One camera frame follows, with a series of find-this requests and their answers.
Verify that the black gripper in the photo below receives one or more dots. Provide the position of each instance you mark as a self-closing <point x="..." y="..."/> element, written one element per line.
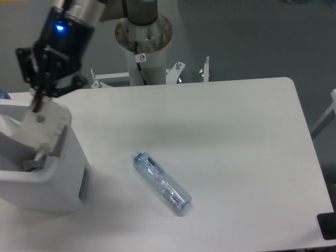
<point x="61" y="44"/>

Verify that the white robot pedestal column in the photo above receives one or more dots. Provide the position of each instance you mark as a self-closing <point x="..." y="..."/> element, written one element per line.
<point x="145" y="49"/>

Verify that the black clamp at table corner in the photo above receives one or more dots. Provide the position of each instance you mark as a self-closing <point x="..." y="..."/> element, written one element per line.
<point x="327" y="225"/>

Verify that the white middle table bracket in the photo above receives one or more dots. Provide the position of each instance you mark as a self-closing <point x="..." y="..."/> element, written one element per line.
<point x="174" y="75"/>

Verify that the white table bracket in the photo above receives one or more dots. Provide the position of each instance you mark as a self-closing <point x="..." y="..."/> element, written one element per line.
<point x="174" y="75"/>
<point x="109" y="80"/>
<point x="205" y="71"/>

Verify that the blue object at left edge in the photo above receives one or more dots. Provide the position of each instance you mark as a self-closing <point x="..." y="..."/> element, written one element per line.
<point x="4" y="95"/>

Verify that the white frame at right edge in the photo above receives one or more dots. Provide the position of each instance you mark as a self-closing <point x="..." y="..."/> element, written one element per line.
<point x="325" y="118"/>

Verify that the white left table bracket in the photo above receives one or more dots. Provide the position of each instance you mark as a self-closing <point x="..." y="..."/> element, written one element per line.
<point x="109" y="80"/>

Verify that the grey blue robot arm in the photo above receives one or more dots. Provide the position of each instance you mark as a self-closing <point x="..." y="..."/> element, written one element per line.
<point x="140" y="13"/>

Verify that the trash inside can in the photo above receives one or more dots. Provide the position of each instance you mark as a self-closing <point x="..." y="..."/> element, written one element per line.
<point x="21" y="164"/>

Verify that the white trash can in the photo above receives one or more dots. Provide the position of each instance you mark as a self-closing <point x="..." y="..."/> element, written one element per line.
<point x="59" y="185"/>

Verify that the clear blue plastic bottle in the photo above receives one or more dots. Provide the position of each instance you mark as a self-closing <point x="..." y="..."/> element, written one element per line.
<point x="173" y="194"/>

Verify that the white right table bracket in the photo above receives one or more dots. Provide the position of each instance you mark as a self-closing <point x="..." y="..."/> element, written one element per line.
<point x="205" y="71"/>

